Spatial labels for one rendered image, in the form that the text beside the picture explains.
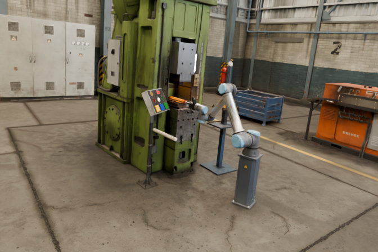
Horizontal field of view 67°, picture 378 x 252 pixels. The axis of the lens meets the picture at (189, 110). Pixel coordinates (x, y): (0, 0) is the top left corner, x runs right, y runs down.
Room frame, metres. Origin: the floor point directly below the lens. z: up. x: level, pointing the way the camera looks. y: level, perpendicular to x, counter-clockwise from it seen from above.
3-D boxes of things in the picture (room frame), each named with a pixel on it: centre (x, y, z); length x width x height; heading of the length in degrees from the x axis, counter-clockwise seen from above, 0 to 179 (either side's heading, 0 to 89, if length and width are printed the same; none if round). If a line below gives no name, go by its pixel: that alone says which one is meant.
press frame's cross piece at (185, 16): (4.06, 0.29, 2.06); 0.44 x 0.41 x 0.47; 43
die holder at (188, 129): (3.96, 0.19, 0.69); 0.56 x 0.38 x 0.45; 43
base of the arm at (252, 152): (3.08, -0.73, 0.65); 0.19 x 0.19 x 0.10
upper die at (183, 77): (3.92, 0.22, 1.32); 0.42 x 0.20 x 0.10; 43
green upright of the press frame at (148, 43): (3.83, 0.54, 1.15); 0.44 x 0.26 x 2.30; 43
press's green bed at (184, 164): (3.96, 0.19, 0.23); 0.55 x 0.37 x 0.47; 43
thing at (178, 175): (3.73, 0.05, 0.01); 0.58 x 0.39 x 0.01; 133
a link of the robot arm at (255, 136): (3.07, -0.73, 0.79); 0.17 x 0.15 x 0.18; 127
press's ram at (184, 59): (3.95, 0.19, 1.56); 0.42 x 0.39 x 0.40; 43
